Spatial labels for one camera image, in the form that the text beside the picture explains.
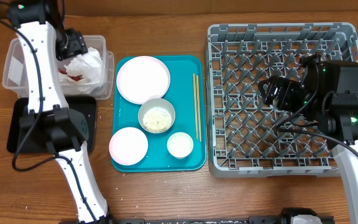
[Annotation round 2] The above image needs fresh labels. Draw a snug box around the large pink plate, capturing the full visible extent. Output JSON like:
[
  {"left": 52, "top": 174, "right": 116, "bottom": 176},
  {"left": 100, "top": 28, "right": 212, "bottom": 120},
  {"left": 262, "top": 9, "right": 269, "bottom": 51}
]
[{"left": 116, "top": 56, "right": 170, "bottom": 105}]

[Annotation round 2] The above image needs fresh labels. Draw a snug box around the wooden chopstick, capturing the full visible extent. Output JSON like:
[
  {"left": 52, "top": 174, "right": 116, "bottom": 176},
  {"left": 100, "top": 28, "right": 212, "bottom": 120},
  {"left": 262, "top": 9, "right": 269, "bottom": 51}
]
[
  {"left": 193, "top": 74, "right": 198, "bottom": 140},
  {"left": 196, "top": 75, "right": 202, "bottom": 142}
]

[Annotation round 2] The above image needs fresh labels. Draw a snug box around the grey bowl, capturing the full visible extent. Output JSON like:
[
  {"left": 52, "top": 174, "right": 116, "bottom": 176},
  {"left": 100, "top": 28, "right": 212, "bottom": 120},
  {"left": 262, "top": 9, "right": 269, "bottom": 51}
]
[{"left": 138, "top": 98, "right": 175, "bottom": 134}]

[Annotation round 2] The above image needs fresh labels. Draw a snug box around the small pink plate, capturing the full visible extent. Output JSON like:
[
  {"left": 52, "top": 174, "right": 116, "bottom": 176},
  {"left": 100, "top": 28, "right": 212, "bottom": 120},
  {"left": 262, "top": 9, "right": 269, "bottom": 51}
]
[{"left": 109, "top": 127, "right": 149, "bottom": 166}]

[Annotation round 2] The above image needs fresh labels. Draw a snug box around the small white cup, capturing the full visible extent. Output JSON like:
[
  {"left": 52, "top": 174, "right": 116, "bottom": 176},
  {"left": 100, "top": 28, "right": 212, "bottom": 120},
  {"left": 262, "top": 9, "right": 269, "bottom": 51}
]
[{"left": 167, "top": 132, "right": 194, "bottom": 159}]

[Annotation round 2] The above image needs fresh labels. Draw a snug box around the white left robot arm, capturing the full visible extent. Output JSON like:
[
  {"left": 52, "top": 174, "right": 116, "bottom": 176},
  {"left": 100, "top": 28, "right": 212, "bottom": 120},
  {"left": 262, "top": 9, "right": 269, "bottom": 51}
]
[{"left": 7, "top": 1, "right": 113, "bottom": 223}]

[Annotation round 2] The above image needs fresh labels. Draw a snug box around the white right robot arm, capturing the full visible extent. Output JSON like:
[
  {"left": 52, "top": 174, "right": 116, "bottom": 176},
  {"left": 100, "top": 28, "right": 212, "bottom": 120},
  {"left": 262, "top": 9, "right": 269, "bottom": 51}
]
[{"left": 258, "top": 54, "right": 358, "bottom": 223}]

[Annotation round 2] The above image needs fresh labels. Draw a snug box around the black food waste tray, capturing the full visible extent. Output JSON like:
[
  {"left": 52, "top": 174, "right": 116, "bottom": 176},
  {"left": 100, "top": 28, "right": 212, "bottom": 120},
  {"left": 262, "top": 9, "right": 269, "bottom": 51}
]
[{"left": 6, "top": 96, "right": 98, "bottom": 154}]

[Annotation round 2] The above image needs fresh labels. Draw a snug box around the clear plastic waste bin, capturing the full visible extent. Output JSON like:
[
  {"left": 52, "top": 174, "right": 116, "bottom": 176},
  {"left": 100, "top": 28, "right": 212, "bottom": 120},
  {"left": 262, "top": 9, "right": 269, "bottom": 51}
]
[{"left": 2, "top": 34, "right": 115, "bottom": 100}]

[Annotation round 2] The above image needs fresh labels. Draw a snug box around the red wrapper scrap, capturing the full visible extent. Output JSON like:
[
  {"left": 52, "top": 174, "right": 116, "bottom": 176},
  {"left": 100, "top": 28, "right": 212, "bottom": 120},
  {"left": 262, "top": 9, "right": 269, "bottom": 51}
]
[{"left": 58, "top": 69, "right": 83, "bottom": 82}]

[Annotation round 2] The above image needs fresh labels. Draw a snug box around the grey plastic dish rack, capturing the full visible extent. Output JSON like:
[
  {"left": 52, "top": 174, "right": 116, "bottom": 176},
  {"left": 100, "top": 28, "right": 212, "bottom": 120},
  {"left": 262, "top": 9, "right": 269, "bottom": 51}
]
[{"left": 206, "top": 22, "right": 358, "bottom": 177}]

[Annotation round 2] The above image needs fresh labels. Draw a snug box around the cooked rice pile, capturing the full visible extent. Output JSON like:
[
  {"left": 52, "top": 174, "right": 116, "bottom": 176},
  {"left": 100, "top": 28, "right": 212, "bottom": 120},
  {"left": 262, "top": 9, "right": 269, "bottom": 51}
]
[{"left": 142, "top": 107, "right": 172, "bottom": 133}]

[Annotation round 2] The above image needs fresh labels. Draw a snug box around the teal plastic tray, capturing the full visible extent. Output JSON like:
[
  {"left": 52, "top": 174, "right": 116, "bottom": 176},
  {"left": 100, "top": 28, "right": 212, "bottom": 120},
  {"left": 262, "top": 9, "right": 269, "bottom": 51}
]
[{"left": 109, "top": 55, "right": 206, "bottom": 172}]

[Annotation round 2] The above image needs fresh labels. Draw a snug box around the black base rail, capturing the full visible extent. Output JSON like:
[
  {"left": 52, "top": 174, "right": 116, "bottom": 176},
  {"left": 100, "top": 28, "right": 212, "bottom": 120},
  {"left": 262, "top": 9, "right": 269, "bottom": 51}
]
[{"left": 59, "top": 207, "right": 335, "bottom": 224}]

